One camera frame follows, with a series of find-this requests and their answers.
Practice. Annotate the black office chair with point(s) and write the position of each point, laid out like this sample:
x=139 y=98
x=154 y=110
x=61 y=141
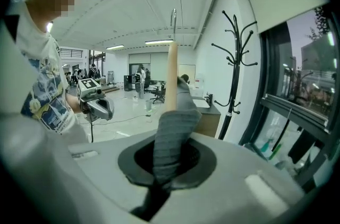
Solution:
x=159 y=93

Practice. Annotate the grey garment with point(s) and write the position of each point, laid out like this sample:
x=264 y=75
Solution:
x=175 y=132

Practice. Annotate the wooden counter with dark top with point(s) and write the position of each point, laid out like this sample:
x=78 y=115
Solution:
x=210 y=116

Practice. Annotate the black tap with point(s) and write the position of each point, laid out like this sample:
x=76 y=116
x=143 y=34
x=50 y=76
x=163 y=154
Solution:
x=209 y=98

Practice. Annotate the black cabinet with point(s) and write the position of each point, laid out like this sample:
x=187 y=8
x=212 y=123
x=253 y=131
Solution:
x=128 y=82

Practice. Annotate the black-framed window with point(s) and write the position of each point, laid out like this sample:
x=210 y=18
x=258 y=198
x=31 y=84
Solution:
x=300 y=85

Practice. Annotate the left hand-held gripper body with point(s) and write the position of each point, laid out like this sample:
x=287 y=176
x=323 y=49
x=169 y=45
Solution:
x=86 y=87

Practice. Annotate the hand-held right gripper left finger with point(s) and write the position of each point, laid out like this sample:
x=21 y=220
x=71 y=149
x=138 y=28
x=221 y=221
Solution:
x=93 y=185

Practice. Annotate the person's left forearm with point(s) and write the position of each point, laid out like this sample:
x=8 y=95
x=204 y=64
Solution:
x=72 y=102

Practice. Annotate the person's white printed shirt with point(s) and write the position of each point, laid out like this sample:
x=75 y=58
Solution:
x=40 y=90

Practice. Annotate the black metal coat rack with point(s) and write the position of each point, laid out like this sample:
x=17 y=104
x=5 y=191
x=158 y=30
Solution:
x=236 y=63

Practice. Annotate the small white bucket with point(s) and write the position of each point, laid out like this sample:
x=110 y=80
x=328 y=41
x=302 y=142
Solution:
x=149 y=104

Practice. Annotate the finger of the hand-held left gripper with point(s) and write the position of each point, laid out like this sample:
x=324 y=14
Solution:
x=102 y=108

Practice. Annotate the long ceiling light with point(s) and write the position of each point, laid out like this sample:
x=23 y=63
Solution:
x=159 y=42
x=115 y=47

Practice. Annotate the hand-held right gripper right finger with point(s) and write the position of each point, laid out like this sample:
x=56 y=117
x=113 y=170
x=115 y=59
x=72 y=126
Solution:
x=233 y=191

